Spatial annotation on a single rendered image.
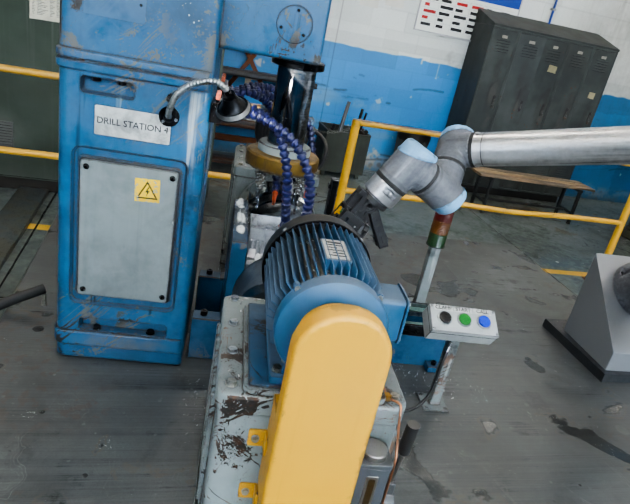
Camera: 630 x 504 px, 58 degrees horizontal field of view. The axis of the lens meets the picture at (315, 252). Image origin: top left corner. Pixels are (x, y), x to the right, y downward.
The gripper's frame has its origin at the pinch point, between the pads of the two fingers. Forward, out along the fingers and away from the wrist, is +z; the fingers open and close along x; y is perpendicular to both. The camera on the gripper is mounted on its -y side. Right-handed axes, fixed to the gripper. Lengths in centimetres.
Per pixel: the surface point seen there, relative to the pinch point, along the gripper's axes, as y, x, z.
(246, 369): 24, 61, 4
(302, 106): 30.5, -2.2, -25.2
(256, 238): 18.5, -1.2, 7.2
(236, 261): 21.3, 8.9, 11.5
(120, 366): 27, 14, 49
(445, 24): -131, -526, -154
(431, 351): -41.4, 1.1, 3.3
